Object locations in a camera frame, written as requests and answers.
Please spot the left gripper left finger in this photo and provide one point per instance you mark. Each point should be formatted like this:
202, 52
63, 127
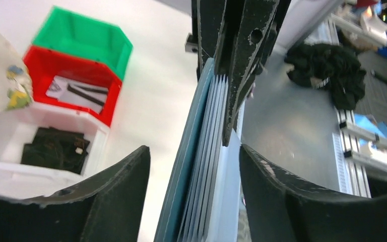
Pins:
104, 207

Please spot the white card with stripe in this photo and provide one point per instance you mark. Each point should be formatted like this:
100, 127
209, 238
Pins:
87, 97

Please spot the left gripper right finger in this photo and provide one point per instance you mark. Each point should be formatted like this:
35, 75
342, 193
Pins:
284, 207

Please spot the blue card holder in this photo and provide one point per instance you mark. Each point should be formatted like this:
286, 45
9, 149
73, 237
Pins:
204, 193

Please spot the white bin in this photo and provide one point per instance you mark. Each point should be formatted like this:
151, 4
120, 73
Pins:
19, 127

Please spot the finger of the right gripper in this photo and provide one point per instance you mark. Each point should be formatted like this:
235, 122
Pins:
207, 30
244, 36

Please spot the hanging patterned cloth bag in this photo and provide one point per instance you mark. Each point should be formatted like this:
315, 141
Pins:
16, 89

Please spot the black card in white bin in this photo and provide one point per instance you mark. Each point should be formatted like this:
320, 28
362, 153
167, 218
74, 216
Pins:
56, 149

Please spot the black cloth pile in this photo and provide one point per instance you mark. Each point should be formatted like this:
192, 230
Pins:
328, 67

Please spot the white cards in red bin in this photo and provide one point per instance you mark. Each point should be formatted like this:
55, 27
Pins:
58, 88

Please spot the green bin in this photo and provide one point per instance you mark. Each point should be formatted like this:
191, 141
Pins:
79, 35

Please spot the red bin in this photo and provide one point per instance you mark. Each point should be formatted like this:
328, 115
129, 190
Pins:
44, 64

